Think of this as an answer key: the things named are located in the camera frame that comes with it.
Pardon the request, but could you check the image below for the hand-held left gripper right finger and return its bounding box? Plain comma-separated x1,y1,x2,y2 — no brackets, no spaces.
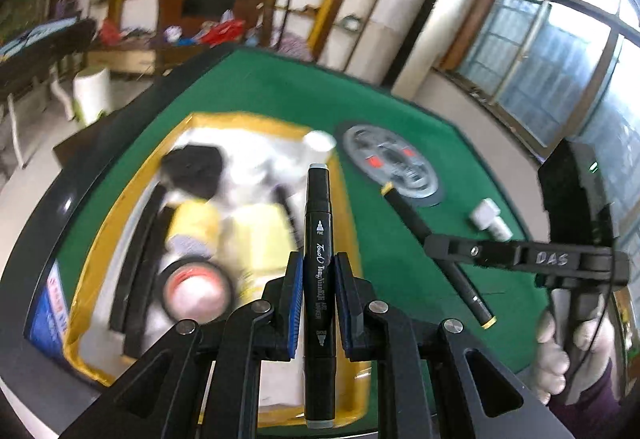
334,251,573,439

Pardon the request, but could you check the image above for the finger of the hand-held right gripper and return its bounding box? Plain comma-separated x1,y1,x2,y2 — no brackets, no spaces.
424,233,583,277

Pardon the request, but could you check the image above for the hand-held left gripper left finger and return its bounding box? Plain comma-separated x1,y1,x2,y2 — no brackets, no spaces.
60,251,306,439

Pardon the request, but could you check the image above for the black marker with grey caps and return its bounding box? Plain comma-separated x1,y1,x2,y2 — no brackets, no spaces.
301,163,337,429

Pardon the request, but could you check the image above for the black marker with yellow caps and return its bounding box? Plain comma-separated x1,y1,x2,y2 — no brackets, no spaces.
381,185,497,331

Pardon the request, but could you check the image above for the black tape roll red core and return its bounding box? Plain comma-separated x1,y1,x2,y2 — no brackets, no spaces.
160,256,236,322

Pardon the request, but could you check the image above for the white round cap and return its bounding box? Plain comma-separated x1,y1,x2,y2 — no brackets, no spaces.
303,130,337,154

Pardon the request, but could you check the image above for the yellow cardboard box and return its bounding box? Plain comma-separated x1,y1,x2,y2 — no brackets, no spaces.
62,111,373,430

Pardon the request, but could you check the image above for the person's right forearm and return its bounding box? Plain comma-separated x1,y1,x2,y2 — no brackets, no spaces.
547,359,623,439

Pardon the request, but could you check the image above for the person's right hand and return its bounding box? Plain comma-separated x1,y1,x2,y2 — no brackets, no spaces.
532,306,616,402

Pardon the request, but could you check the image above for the small white bottle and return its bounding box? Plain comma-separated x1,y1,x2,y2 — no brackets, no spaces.
469,199,513,241

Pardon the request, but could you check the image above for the yellow sticky notes pad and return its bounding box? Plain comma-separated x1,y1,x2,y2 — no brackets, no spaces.
222,204,301,300

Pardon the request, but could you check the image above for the large window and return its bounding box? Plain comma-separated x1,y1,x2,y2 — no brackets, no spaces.
440,0,640,180

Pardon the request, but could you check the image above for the round grey table centre panel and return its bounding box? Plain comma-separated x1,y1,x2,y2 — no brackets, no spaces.
336,121,447,208

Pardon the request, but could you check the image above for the long black strip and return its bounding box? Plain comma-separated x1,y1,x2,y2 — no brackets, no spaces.
111,184,166,335
122,219,173,357

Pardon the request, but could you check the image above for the black crumpled object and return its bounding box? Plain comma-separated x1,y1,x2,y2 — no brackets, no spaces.
161,145,224,200

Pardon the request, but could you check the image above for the standing air conditioner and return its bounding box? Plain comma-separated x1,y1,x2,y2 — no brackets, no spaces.
385,0,473,100

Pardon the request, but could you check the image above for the green felt mahjong table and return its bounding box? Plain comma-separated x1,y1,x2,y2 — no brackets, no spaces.
0,41,556,439

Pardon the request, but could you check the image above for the patterned blanket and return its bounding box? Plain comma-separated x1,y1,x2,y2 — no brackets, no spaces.
277,36,313,60

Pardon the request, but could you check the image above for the red cloth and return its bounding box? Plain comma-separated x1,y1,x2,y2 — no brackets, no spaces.
200,19,246,47

